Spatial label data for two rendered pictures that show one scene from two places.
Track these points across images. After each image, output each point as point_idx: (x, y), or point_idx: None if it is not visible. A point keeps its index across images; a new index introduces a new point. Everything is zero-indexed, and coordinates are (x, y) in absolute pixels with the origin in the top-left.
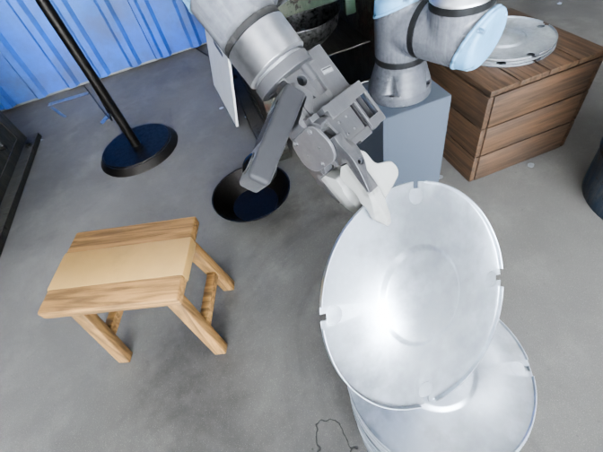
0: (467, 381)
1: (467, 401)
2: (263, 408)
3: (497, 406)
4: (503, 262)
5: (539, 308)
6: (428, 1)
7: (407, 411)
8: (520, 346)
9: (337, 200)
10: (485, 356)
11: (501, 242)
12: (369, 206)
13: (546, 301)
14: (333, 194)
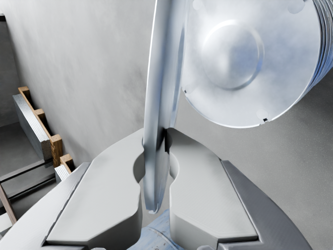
0: (205, 62)
1: (201, 49)
2: None
3: (189, 58)
4: (263, 179)
5: (236, 150)
6: None
7: (232, 9)
8: (190, 103)
9: (226, 165)
10: (204, 87)
11: (269, 195)
12: (126, 143)
13: (233, 155)
14: (231, 180)
